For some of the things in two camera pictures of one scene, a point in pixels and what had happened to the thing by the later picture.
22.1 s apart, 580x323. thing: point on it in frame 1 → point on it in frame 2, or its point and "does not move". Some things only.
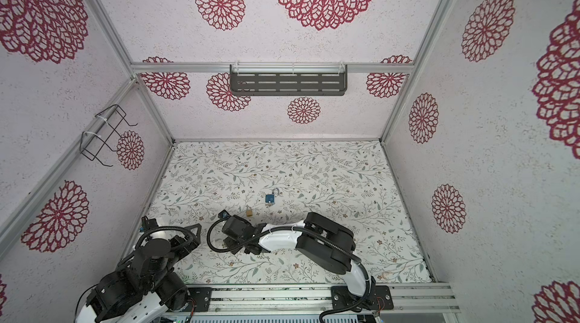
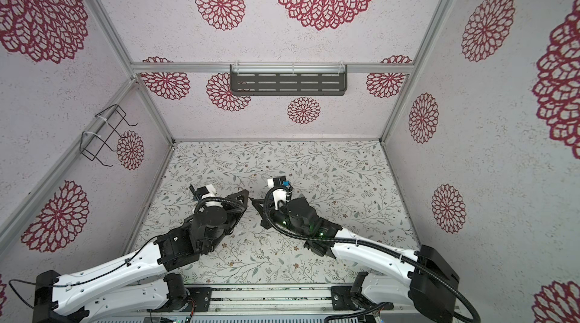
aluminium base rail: x=300 y=300 does not move
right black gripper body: x=233 y=245 → x=277 y=217
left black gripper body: x=181 y=250 → x=235 y=212
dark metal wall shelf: x=288 y=79 does not move
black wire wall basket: x=105 y=125 does not move
